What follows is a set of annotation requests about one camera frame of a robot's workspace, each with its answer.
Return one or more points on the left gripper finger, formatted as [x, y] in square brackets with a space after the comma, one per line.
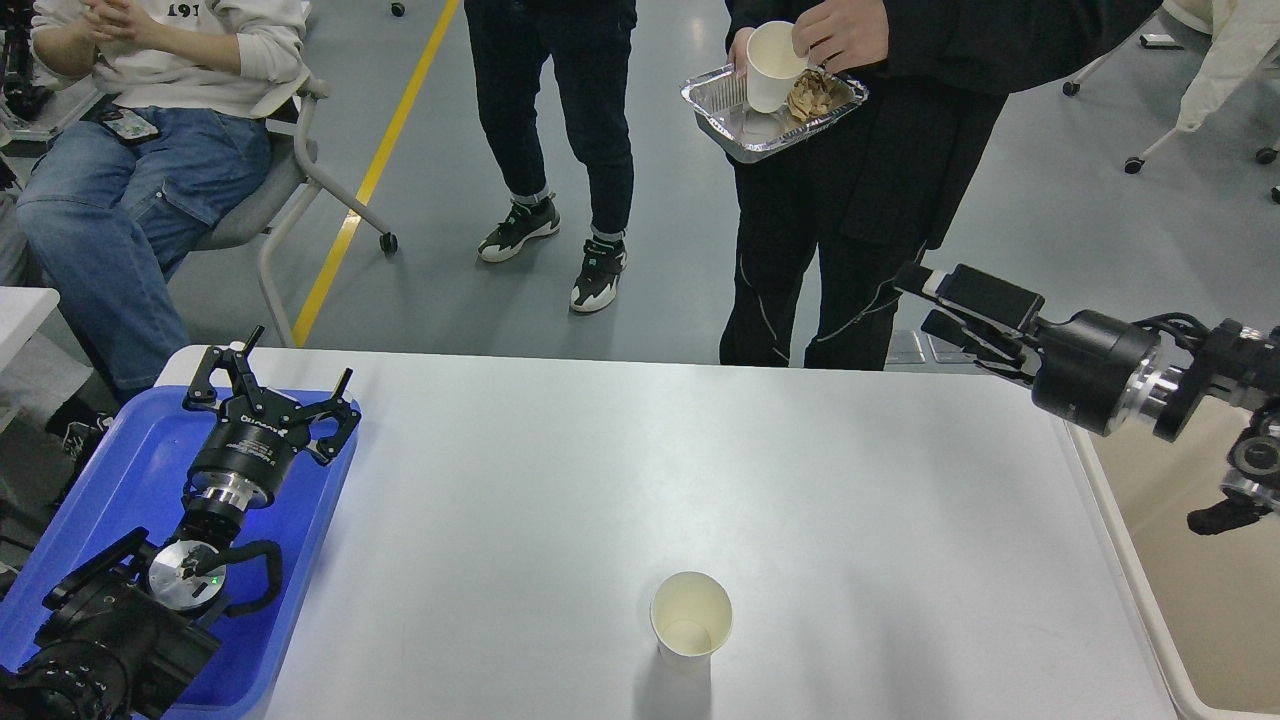
[337, 408]
[235, 362]

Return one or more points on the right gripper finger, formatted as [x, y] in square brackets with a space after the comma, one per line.
[970, 303]
[984, 345]

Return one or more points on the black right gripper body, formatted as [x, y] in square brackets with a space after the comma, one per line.
[1096, 372]

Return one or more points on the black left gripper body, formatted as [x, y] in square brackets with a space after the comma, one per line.
[255, 449]

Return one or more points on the white paper cup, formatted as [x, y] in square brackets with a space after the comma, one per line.
[692, 618]
[773, 65]

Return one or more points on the aluminium foil tray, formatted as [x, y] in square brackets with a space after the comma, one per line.
[720, 103]

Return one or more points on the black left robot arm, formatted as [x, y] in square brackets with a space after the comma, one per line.
[168, 582]

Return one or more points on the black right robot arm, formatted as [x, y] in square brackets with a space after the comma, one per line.
[1237, 366]

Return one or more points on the person's left hand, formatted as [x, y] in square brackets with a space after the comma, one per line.
[843, 35]

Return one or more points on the person's right hand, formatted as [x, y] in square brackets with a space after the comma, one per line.
[737, 53]

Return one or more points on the right floor socket plate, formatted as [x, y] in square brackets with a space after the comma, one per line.
[945, 353]

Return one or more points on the floor socket plate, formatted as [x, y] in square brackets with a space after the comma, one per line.
[945, 353]
[905, 349]

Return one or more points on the left floor socket plate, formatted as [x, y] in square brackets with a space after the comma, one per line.
[905, 349]

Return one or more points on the blue plastic tray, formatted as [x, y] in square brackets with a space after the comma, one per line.
[135, 480]

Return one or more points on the standing person black tracksuit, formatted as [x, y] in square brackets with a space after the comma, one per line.
[881, 187]

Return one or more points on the white side table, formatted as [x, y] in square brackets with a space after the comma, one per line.
[23, 310]

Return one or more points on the grey office chair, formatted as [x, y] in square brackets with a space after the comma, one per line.
[292, 183]

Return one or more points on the seated person in jeans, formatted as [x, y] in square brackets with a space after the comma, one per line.
[109, 224]

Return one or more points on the beige plastic bin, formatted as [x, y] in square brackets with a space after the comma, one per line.
[1208, 603]

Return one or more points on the smartphone with patterned case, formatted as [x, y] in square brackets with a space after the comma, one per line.
[127, 126]

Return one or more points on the white chair with jacket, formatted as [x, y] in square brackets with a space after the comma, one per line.
[1235, 44]

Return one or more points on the standing person black jeans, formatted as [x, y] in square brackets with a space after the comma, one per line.
[589, 45]

